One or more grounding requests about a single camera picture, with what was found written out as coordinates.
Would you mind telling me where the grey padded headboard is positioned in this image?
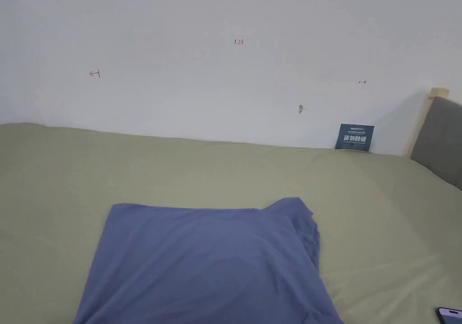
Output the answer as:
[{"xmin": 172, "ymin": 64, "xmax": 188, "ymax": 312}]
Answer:
[{"xmin": 410, "ymin": 88, "xmax": 462, "ymax": 191}]

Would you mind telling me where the dark blue printed card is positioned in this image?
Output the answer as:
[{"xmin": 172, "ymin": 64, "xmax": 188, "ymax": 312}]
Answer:
[{"xmin": 335, "ymin": 123, "xmax": 375, "ymax": 153}]

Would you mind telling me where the black smartphone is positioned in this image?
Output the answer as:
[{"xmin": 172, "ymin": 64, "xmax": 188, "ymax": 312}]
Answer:
[{"xmin": 435, "ymin": 306, "xmax": 462, "ymax": 324}]

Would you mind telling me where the bed with pale green sheet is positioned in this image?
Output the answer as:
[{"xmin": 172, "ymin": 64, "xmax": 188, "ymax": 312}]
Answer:
[{"xmin": 0, "ymin": 122, "xmax": 462, "ymax": 324}]

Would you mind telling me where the blue garment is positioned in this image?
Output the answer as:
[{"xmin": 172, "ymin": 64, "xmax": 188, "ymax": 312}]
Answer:
[{"xmin": 73, "ymin": 197, "xmax": 345, "ymax": 324}]

